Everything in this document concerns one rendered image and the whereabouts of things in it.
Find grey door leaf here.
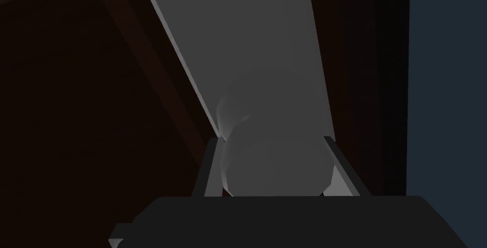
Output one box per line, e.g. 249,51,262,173
136,0,336,142

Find grey round door knob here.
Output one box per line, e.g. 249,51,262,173
215,67,335,198

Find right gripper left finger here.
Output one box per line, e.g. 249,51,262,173
191,137,226,198

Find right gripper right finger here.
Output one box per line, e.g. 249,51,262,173
322,135,372,197

